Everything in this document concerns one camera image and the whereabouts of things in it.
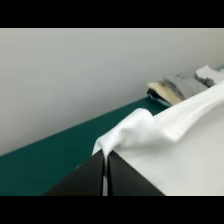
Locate white T-shirt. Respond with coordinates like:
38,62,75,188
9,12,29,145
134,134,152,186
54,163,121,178
91,79,224,196

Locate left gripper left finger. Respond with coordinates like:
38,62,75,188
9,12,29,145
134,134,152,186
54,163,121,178
46,149,105,196

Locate white garment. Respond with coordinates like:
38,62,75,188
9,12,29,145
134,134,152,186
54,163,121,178
194,64,224,88

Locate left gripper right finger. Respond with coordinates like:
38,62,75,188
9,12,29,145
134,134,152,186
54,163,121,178
107,150,165,196

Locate beige garment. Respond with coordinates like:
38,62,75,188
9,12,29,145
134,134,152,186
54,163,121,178
147,81,185,106

